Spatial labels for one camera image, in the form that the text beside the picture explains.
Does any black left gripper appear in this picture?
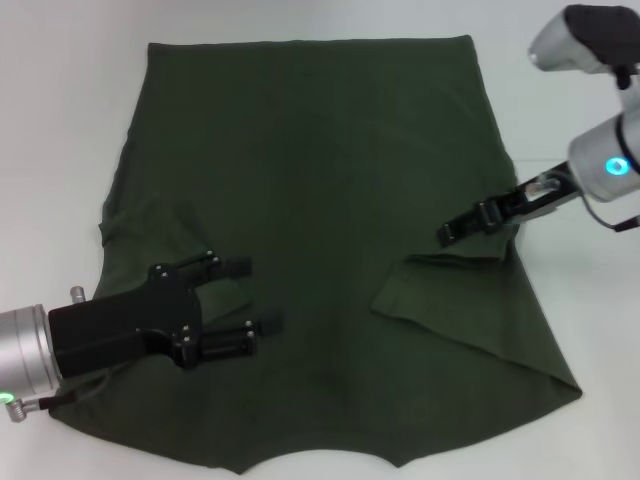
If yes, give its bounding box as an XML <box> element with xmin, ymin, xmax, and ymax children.
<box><xmin>48</xmin><ymin>252</ymin><xmax>286</xmax><ymax>379</ymax></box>

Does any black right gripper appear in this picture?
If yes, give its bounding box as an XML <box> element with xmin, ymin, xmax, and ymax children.
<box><xmin>436</xmin><ymin>159</ymin><xmax>586</xmax><ymax>249</ymax></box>

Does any dark green shirt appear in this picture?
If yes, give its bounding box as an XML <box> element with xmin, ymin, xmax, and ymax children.
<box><xmin>47</xmin><ymin>34</ymin><xmax>584</xmax><ymax>475</ymax></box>

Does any dark wrist cable with connector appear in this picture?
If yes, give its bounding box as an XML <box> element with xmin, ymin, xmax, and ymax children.
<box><xmin>2</xmin><ymin>377</ymin><xmax>109</xmax><ymax>425</ymax></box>
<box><xmin>582</xmin><ymin>192</ymin><xmax>640</xmax><ymax>232</ymax></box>

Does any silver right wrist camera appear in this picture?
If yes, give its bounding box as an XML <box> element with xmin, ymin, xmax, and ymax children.
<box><xmin>528</xmin><ymin>3</ymin><xmax>640</xmax><ymax>91</ymax></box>

